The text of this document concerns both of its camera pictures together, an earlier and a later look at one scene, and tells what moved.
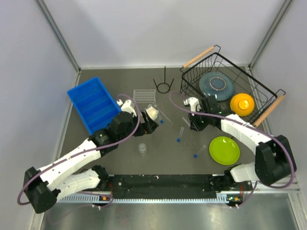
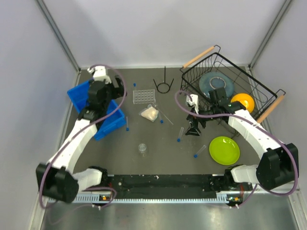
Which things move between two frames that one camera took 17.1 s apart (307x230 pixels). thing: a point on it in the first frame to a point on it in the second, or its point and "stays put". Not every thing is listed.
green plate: [224, 150] stays put
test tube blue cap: [196, 155] stays put
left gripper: [147, 127] to [118, 92]
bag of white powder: [152, 112] stays put
